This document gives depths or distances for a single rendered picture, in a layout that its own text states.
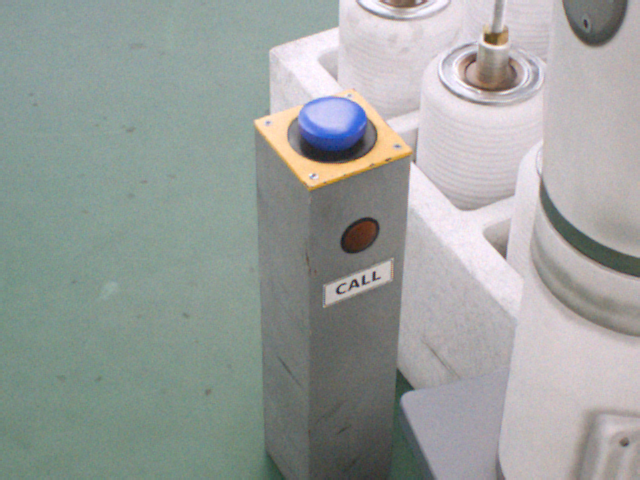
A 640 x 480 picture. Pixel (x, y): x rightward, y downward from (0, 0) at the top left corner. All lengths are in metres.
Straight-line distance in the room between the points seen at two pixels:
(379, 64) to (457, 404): 0.41
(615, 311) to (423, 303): 0.49
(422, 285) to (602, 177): 0.53
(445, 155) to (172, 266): 0.31
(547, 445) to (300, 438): 0.38
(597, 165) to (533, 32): 0.62
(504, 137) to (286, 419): 0.25
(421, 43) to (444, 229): 0.15
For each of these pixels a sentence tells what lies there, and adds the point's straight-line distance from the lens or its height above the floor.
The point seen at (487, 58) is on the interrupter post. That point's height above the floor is 0.27.
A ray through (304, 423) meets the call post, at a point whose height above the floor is 0.10.
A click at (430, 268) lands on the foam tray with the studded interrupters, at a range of 0.97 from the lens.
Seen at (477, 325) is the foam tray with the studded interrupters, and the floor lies 0.14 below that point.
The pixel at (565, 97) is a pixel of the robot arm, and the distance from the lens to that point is 0.49.
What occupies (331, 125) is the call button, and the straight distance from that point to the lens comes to 0.79.
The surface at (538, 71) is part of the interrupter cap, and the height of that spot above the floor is 0.25.
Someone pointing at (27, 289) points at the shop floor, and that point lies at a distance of 1.17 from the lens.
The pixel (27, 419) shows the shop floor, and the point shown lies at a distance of 1.08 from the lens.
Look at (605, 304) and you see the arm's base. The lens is 0.52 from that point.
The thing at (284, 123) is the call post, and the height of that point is 0.31.
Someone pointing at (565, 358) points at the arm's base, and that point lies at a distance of 0.55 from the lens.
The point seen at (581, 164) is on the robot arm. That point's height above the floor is 0.51.
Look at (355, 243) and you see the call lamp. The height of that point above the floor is 0.26.
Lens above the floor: 0.82
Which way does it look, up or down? 43 degrees down
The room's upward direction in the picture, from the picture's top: 1 degrees clockwise
